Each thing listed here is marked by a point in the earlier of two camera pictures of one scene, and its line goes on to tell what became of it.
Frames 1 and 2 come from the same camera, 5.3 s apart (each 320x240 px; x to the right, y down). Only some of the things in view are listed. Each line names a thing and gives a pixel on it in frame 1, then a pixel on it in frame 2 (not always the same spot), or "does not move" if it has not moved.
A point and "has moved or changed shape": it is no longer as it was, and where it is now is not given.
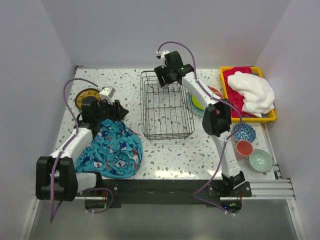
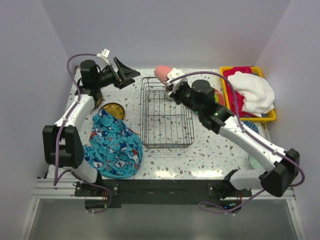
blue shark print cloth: (116, 152) does not move
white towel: (259, 96) does not move
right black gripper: (160, 72) to (175, 94)
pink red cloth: (235, 96) does not move
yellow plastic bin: (246, 119) does not move
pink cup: (243, 150) has moved or changed shape
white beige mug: (165, 86) has moved or changed shape
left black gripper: (118, 112) to (127, 73)
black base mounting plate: (170, 193) does not move
